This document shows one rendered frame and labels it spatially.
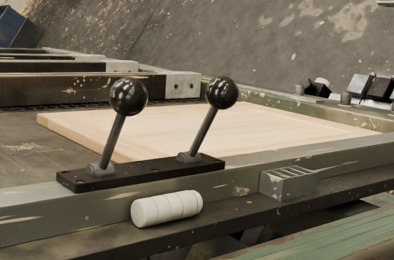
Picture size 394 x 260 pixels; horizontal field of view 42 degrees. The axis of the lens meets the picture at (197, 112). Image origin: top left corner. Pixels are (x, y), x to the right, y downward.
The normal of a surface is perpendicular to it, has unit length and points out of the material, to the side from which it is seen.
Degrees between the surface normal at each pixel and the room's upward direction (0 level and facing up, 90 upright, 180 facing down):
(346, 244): 58
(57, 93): 90
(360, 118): 33
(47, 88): 90
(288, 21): 0
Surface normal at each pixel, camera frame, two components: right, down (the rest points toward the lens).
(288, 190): 0.62, 0.14
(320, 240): 0.07, -0.98
